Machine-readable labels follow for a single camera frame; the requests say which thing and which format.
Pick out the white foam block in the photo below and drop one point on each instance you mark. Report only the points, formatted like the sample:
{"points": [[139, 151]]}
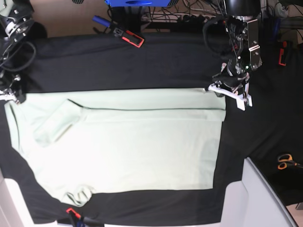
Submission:
{"points": [[251, 202], [13, 209]]}

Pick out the orange handled scissors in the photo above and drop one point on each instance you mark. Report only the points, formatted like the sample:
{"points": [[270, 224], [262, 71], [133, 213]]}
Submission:
{"points": [[286, 161]]}

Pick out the red black clamp top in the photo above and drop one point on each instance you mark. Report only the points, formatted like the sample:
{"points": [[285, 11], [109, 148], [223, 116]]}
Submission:
{"points": [[129, 37]]}

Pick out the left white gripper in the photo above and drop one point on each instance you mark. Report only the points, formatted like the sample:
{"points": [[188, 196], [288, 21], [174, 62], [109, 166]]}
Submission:
{"points": [[233, 85]]}

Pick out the red black clamp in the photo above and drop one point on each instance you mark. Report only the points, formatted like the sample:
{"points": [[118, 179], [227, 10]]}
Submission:
{"points": [[129, 37], [282, 53], [78, 220]]}

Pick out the light green T-shirt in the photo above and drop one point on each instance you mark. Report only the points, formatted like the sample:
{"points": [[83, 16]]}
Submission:
{"points": [[81, 143]]}

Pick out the blue handled tool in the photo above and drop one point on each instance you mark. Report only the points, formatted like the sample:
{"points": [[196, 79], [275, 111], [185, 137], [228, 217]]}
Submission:
{"points": [[102, 21]]}

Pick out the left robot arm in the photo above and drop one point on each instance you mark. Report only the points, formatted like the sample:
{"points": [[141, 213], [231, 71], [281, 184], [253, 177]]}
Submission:
{"points": [[240, 18]]}

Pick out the blue box top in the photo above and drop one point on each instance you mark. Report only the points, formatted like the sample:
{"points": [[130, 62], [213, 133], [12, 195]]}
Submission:
{"points": [[137, 3]]}

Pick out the black table cloth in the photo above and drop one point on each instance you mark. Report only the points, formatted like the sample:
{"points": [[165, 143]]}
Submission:
{"points": [[272, 126]]}

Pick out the red black clamp bottom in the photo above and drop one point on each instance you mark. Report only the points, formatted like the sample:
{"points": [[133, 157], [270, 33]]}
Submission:
{"points": [[78, 220]]}

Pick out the white power strip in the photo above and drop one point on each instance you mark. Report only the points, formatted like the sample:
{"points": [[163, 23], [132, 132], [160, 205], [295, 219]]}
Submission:
{"points": [[190, 18]]}

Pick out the white foam block left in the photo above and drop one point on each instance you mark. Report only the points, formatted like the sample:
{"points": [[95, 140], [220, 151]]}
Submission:
{"points": [[13, 209]]}

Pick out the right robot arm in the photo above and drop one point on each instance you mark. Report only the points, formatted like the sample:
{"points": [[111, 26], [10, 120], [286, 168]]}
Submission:
{"points": [[15, 23]]}

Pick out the red black clamp right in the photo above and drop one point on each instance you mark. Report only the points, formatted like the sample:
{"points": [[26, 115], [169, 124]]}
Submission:
{"points": [[282, 53]]}

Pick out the white foam block right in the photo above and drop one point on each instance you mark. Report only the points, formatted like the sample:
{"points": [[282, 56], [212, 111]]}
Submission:
{"points": [[251, 202]]}

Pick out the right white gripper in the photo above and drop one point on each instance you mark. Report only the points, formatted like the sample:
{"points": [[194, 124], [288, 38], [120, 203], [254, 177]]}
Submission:
{"points": [[11, 88]]}

